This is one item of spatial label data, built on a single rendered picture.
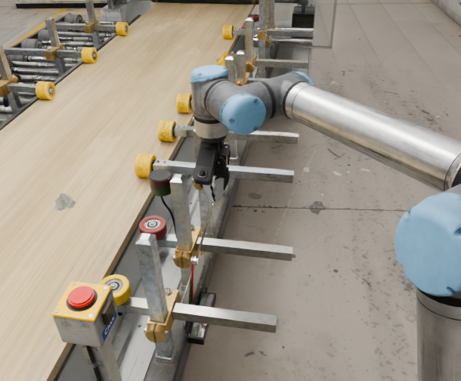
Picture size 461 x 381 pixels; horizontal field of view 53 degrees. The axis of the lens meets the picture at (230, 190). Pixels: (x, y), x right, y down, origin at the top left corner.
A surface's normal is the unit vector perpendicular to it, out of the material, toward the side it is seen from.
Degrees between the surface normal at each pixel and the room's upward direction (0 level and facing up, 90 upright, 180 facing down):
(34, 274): 0
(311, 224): 0
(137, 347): 0
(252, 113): 90
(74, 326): 90
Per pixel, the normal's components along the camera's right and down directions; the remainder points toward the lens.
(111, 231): -0.03, -0.81
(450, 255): -0.88, 0.19
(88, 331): -0.18, 0.58
